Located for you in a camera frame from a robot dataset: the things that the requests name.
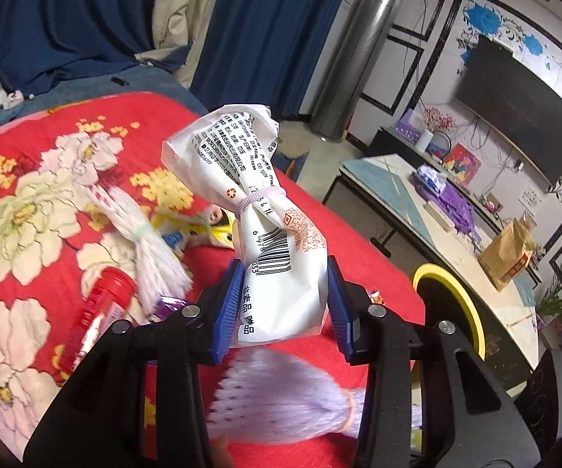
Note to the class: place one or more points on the colourful picture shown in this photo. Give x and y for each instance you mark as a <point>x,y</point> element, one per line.
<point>461,163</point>

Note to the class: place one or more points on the narrow blue curtain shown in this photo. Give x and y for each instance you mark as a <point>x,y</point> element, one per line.
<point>271,34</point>

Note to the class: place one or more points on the brown paper bag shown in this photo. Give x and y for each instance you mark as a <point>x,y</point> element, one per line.
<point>505,258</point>

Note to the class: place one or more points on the blue and white tissue pack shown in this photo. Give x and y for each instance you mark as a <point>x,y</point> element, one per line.
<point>430,178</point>

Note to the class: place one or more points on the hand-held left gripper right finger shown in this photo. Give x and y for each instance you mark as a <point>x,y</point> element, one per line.
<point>339,312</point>

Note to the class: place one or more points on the person's left hand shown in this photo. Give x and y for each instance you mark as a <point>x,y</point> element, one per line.
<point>223,456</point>

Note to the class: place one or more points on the silver tower air conditioner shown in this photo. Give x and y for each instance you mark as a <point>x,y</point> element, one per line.
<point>354,58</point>

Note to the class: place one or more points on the round decorative ornament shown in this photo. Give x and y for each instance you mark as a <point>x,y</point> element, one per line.
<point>439,144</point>

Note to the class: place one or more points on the purple box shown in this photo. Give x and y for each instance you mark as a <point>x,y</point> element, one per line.
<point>408,124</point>

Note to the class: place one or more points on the white vase with red flowers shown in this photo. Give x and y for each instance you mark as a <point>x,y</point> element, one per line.
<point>423,141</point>

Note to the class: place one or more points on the purple snack wrapper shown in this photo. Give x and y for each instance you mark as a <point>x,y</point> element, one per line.
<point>169,304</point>

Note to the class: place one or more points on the white wall note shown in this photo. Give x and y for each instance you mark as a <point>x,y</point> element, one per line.
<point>532,202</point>

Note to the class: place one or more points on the blue bed cover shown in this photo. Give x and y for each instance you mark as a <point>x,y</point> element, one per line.
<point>90,83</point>

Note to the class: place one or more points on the red floral blanket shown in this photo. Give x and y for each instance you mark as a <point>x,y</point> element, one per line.
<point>32,156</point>

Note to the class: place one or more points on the black television stand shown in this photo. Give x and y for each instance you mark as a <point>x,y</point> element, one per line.
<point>388,141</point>

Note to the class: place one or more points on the wide blue curtain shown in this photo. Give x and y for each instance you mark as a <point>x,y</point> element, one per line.
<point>66,19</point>

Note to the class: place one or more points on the black wall television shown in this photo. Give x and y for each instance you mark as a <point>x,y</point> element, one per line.
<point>520,107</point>

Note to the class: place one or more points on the white yarn tassel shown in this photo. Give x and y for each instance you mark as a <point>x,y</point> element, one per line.
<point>154,258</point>

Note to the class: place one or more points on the red cylindrical canister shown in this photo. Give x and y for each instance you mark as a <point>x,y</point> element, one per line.
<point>98,312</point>

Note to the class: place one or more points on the pale coffee table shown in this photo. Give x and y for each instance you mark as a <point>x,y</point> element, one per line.
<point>398,190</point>

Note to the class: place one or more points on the black bin with yellow rim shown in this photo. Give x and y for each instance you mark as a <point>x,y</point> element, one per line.
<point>498,336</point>

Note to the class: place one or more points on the beige curtain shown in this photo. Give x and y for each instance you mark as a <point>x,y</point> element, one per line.
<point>188,9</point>

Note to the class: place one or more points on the yellow snack packet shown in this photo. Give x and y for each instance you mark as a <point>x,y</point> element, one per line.
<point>220,236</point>

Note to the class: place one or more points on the purple yarn tassel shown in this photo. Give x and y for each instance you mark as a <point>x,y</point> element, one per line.
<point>271,390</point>

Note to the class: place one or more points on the purple cloth bag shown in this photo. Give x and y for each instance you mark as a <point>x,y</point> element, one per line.
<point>451,204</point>

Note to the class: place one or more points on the dark blue storage stool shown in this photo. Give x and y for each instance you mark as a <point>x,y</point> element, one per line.
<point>293,141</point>

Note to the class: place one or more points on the small candy wrapper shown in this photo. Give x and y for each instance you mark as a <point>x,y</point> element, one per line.
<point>376,297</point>

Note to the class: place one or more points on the small black object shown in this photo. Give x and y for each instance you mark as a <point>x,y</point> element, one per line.
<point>120,81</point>

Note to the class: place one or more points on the white printed plastic bag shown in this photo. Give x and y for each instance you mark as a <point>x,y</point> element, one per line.
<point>271,214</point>

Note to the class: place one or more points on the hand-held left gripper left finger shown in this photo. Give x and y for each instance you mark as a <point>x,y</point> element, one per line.
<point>227,307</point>

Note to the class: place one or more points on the potted green plant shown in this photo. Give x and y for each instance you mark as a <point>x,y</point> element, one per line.
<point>556,304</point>

